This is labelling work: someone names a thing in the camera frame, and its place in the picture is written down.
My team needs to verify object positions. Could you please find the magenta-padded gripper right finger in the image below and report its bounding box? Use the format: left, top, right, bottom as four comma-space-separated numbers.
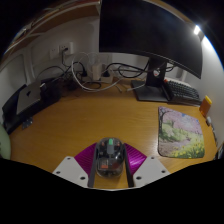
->
123, 142, 171, 188

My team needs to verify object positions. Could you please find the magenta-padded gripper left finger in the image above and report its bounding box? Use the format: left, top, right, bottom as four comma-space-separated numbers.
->
52, 142, 100, 189

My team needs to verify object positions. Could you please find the transparent computer mouse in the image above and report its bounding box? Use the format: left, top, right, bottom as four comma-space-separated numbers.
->
95, 137, 126, 178

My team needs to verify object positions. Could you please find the cherry blossom print mouse pad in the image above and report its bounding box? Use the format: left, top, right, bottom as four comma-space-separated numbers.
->
157, 105, 206, 159

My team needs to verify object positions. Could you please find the orange bottle with yellow lid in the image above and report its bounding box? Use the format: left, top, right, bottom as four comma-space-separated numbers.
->
199, 95, 213, 118

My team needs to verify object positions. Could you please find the black keyboard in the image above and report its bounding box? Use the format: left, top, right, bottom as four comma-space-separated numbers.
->
163, 78, 203, 106

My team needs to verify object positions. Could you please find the white power strip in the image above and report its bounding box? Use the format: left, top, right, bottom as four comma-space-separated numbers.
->
82, 74, 114, 84

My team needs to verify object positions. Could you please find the white charger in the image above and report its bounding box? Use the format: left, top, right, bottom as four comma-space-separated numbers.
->
91, 63, 103, 81

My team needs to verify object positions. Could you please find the black monitor with stand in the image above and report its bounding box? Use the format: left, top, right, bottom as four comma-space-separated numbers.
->
98, 0, 204, 103

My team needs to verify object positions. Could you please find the bright light bar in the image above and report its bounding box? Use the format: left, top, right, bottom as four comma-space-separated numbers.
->
193, 24, 202, 36

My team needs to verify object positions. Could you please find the wooden shelf unit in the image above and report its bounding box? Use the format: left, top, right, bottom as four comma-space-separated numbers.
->
4, 0, 101, 44

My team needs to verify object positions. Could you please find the white cable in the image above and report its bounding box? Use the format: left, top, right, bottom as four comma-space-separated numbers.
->
70, 53, 134, 93

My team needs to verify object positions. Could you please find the black cable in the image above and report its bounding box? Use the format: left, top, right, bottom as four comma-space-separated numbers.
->
106, 61, 176, 78

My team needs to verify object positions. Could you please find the white wall socket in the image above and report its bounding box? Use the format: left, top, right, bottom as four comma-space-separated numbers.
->
59, 41, 75, 56

